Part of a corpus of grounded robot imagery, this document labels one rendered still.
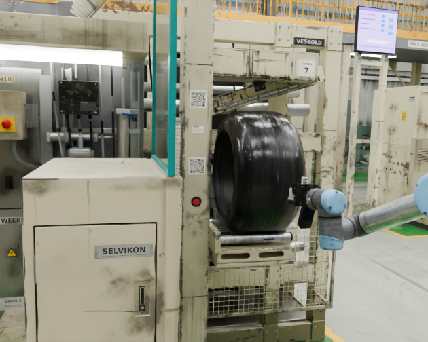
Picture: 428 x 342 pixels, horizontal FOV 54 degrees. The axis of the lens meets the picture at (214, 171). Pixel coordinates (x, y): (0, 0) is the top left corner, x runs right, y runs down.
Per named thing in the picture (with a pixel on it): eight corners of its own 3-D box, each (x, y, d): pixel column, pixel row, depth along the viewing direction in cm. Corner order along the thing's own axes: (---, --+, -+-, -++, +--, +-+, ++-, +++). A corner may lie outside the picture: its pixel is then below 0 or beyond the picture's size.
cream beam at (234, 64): (204, 76, 204) (205, 45, 202) (195, 80, 228) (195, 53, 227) (318, 81, 218) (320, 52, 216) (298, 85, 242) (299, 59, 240)
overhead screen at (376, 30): (355, 51, 519) (358, 5, 512) (353, 51, 524) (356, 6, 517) (395, 54, 536) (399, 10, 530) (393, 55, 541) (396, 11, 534)
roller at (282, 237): (215, 243, 185) (217, 245, 181) (215, 233, 185) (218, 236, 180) (289, 239, 193) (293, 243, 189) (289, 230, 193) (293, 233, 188)
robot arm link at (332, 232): (355, 247, 135) (354, 213, 135) (333, 252, 129) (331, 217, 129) (335, 243, 142) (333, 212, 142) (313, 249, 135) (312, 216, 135)
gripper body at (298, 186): (309, 183, 156) (325, 184, 144) (309, 205, 156) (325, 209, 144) (290, 183, 154) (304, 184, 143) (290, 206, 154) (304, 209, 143)
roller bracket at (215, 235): (214, 254, 177) (215, 232, 176) (197, 230, 216) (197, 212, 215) (221, 254, 178) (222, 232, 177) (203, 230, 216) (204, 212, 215)
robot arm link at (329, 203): (327, 218, 128) (325, 190, 128) (310, 214, 138) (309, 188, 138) (350, 216, 129) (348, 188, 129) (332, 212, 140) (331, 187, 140)
